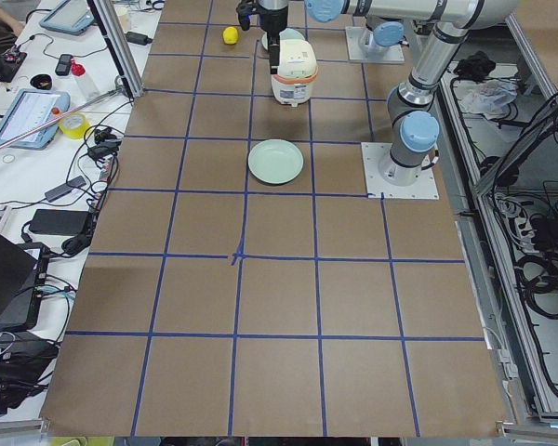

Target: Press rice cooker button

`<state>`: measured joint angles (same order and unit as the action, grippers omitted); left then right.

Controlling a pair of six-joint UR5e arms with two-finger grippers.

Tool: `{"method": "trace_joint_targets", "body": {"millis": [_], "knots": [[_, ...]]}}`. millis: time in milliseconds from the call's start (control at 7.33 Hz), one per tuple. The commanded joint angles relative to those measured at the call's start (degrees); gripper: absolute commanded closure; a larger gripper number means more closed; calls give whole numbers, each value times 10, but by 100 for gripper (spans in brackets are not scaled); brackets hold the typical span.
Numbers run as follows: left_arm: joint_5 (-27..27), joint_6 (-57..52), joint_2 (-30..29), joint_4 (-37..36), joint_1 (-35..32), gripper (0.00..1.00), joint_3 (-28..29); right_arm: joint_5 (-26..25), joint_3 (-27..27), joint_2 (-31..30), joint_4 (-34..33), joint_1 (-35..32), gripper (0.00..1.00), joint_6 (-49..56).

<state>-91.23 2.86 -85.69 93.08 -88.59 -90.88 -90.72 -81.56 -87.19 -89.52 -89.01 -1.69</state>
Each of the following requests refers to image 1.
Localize yellow tape roll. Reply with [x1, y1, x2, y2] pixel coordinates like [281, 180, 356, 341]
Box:
[59, 112, 90, 140]

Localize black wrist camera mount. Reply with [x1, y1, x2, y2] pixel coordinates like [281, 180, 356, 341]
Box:
[236, 0, 259, 32]

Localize white rice cooker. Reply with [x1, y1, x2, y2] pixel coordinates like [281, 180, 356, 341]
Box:
[271, 39, 318, 107]

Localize black power adapter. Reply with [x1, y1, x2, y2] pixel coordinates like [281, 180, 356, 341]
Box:
[29, 209, 90, 236]

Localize light green plate behind cooker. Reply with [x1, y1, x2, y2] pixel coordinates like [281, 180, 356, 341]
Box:
[260, 28, 305, 51]

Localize blue teach pendant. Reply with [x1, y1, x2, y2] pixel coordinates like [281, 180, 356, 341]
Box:
[39, 0, 94, 35]
[0, 88, 71, 150]

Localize white crumpled cloth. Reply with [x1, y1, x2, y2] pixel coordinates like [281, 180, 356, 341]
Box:
[459, 79, 517, 118]

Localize clear bottle red cap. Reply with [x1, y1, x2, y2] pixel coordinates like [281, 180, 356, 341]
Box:
[71, 59, 100, 100]

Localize black phone device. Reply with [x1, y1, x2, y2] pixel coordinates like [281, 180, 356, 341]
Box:
[55, 54, 73, 76]

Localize black round bowl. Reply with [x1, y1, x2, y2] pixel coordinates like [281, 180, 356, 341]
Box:
[30, 73, 53, 90]

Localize black coiled cables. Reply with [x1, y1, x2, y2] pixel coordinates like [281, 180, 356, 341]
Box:
[511, 253, 558, 321]

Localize blue teach pendant near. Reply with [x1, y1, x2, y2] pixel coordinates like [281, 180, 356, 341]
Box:
[0, 88, 71, 150]

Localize blue teach pendant far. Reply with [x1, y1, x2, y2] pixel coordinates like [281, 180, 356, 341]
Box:
[39, 0, 94, 35]

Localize yellow lemon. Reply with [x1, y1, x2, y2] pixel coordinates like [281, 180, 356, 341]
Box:
[222, 26, 239, 46]

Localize black cloth bundle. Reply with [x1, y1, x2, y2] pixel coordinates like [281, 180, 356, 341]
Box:
[453, 51, 497, 83]

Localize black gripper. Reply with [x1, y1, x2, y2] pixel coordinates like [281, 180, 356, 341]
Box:
[259, 0, 288, 74]

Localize aluminium frame post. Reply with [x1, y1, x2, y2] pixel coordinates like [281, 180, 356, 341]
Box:
[87, 0, 143, 99]

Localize black power brick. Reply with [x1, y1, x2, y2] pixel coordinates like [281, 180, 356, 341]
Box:
[125, 31, 153, 46]

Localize black laptop computer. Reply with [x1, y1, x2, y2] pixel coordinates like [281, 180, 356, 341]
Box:
[0, 234, 48, 333]

